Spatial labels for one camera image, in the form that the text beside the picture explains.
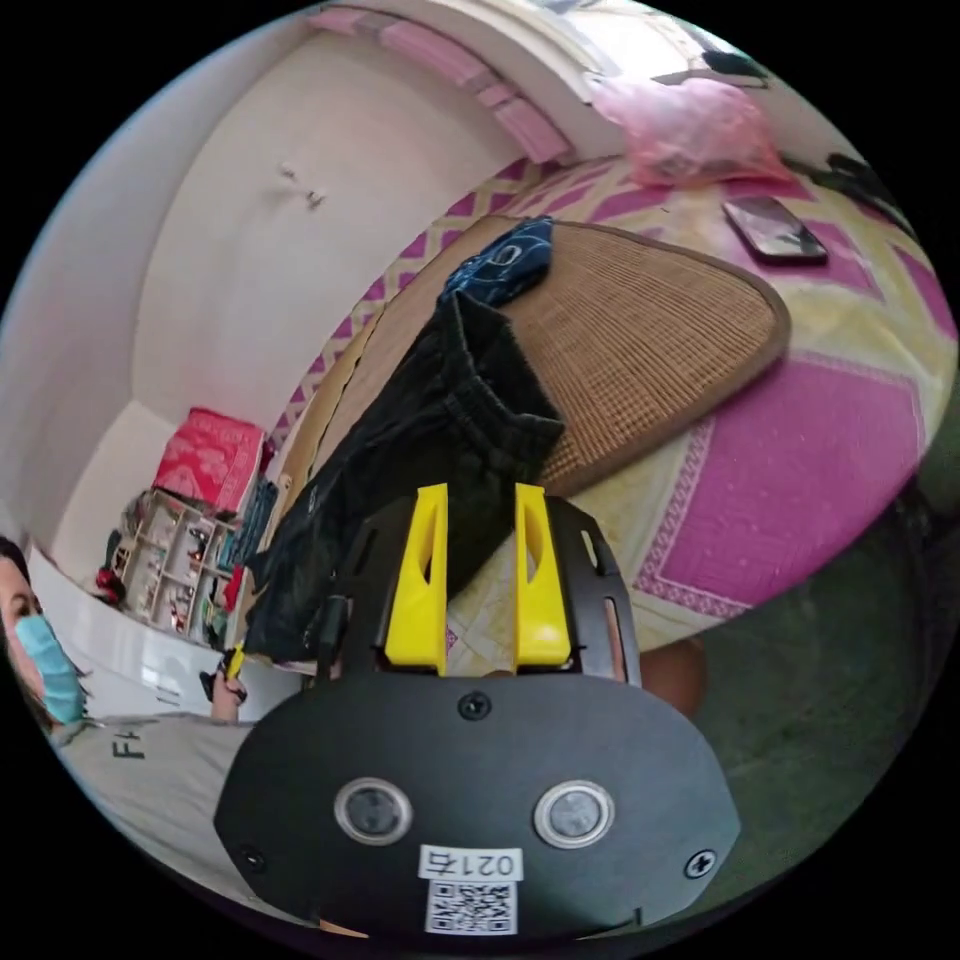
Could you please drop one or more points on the black jeans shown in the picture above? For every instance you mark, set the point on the black jeans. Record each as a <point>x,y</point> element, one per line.
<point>450,420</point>

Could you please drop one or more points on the blue patterned garment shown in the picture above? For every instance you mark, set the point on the blue patterned garment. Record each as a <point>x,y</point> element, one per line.
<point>496,264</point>

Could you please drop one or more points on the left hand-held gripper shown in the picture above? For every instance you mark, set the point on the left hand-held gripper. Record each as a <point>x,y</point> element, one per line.
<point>217,679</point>

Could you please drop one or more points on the pink plastic bag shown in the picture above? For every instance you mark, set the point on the pink plastic bag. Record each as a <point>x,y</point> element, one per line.
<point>690,135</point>

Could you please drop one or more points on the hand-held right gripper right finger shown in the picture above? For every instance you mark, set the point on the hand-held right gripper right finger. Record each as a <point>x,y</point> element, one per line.
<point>541,607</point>

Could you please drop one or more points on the person's left hand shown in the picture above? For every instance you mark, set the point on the person's left hand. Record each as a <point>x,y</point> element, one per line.
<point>223,706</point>

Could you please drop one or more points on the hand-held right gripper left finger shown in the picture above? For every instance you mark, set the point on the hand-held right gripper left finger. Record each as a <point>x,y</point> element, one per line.
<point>414,592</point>

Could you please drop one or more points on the white shelf with clutter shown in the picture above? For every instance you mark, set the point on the white shelf with clutter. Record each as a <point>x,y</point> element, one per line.
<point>180,555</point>

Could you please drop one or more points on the black smartphone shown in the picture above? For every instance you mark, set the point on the black smartphone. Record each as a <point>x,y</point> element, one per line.
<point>776,231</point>

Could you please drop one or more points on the person's body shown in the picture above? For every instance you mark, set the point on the person's body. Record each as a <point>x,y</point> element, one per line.
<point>150,780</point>

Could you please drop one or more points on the person's right hand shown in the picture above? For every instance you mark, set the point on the person's right hand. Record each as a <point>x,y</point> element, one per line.
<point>675,675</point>

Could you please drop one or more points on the bed with woven mat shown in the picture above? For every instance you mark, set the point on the bed with woven mat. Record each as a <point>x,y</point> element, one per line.
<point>787,465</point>

